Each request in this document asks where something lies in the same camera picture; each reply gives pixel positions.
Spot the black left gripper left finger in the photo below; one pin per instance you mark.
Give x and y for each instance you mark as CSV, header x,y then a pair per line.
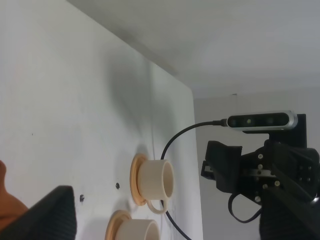
x,y
51,218

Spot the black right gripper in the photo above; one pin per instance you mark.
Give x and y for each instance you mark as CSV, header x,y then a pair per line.
x,y
284,162

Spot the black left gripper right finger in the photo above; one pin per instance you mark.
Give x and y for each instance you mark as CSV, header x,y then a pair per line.
x,y
285,218

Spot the brown clay teapot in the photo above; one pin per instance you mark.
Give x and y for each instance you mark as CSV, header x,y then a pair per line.
x,y
10,207

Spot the near white teacup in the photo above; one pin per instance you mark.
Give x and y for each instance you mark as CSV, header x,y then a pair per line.
x,y
138,229

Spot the white teacup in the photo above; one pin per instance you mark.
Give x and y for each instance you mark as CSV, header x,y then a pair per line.
x,y
155,181
138,229

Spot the far orange saucer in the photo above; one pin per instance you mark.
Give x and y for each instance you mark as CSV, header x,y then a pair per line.
x,y
136,163

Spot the far white teacup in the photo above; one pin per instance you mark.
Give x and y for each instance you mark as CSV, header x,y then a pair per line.
x,y
155,181

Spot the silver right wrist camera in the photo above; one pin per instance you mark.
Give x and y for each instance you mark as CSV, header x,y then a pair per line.
x,y
263,121

